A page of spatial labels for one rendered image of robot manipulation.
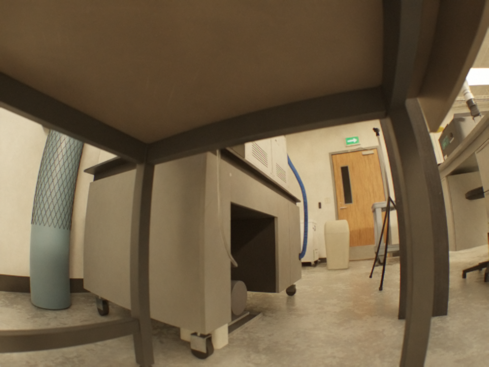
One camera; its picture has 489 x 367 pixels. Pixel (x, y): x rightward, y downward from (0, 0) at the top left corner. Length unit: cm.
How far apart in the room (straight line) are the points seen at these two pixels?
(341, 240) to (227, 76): 302
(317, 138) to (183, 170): 444
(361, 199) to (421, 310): 425
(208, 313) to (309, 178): 427
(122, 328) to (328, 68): 73
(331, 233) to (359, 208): 144
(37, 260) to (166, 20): 119
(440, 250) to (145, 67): 119
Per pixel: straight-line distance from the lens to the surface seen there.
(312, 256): 393
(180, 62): 41
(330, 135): 503
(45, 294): 132
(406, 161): 43
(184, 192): 73
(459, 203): 218
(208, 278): 68
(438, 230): 114
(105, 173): 119
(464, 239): 218
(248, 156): 116
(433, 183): 116
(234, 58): 39
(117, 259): 99
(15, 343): 57
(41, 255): 129
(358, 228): 456
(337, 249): 329
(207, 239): 67
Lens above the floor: 40
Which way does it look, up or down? 15 degrees up
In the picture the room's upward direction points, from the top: straight up
